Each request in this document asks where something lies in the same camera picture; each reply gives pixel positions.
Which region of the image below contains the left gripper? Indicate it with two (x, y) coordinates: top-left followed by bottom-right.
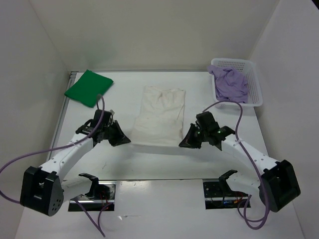
(102, 119), (131, 146)

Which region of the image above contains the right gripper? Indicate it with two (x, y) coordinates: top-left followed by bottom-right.
(179, 122), (209, 148)

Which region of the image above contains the white t-shirt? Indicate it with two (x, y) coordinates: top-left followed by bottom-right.
(130, 86), (186, 147)

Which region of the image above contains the green t-shirt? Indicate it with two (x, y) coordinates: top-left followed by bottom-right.
(64, 70), (114, 108)

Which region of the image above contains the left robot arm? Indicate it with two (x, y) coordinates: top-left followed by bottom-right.
(19, 110), (131, 217)

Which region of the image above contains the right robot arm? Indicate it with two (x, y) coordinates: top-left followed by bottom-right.
(179, 112), (301, 212)

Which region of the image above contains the purple t-shirt in basket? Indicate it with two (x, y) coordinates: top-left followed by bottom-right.
(207, 65), (248, 104)

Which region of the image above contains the white plastic laundry basket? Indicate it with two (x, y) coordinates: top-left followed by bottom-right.
(207, 58), (263, 108)

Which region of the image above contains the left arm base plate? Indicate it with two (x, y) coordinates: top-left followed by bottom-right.
(75, 181), (117, 212)

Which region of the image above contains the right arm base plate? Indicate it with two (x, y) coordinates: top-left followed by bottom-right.
(202, 179), (248, 210)

